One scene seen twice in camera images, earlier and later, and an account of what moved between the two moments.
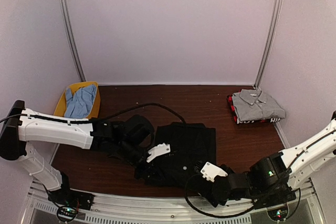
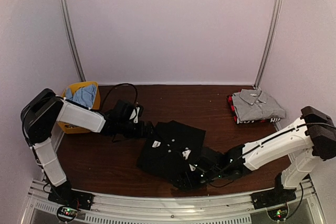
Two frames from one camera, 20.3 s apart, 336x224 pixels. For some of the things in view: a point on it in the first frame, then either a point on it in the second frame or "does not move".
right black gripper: (209, 193) → (193, 184)
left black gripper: (147, 173) → (140, 134)
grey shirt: (251, 105) does not move
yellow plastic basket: (95, 112) does not move
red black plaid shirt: (230, 100) does not move
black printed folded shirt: (264, 121) does not move
